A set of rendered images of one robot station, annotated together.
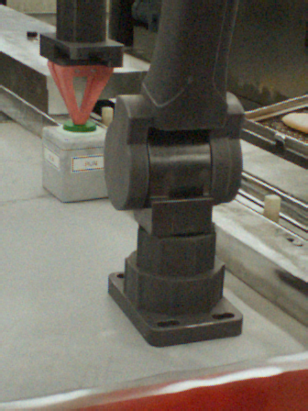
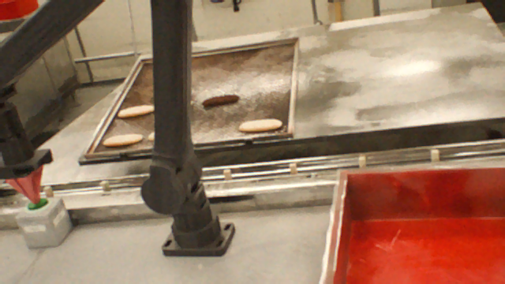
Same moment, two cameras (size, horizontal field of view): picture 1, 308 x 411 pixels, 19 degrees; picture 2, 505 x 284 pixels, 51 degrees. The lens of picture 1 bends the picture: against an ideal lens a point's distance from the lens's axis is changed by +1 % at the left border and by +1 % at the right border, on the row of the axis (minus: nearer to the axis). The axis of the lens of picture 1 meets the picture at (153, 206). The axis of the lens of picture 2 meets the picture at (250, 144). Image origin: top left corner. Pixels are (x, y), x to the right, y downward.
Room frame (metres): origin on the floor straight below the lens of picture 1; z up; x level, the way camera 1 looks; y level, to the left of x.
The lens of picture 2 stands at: (0.08, 0.53, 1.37)
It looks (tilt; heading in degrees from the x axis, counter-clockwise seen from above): 24 degrees down; 311
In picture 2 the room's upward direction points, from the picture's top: 11 degrees counter-clockwise
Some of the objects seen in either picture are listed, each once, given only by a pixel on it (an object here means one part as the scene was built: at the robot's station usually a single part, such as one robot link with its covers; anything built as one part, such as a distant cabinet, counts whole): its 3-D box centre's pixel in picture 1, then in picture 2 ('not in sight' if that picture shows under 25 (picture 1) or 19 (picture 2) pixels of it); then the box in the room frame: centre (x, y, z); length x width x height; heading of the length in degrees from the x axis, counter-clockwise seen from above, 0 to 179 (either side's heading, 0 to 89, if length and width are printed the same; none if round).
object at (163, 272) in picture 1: (174, 268); (195, 223); (0.72, -0.02, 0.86); 0.12 x 0.09 x 0.08; 22
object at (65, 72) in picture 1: (76, 83); (24, 182); (1.05, 0.10, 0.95); 0.07 x 0.07 x 0.09; 29
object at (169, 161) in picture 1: (165, 178); (173, 188); (0.74, -0.01, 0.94); 0.09 x 0.05 x 0.10; 20
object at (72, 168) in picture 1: (81, 174); (48, 228); (1.04, 0.09, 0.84); 0.08 x 0.08 x 0.11; 29
